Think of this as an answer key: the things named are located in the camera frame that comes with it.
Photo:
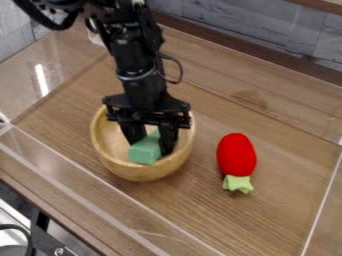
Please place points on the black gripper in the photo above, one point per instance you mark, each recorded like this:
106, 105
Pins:
146, 104

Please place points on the green foam block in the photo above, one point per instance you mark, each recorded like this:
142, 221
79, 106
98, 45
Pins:
145, 152

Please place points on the brown wooden bowl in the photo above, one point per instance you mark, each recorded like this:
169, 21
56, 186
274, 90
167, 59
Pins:
113, 150

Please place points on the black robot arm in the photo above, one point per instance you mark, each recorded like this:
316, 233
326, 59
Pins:
133, 37

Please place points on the red plush strawberry toy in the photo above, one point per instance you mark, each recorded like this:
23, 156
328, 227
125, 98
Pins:
237, 162

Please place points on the clear acrylic enclosure wall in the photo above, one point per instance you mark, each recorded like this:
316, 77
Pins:
282, 102

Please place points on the black metal table frame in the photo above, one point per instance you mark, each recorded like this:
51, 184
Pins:
52, 239

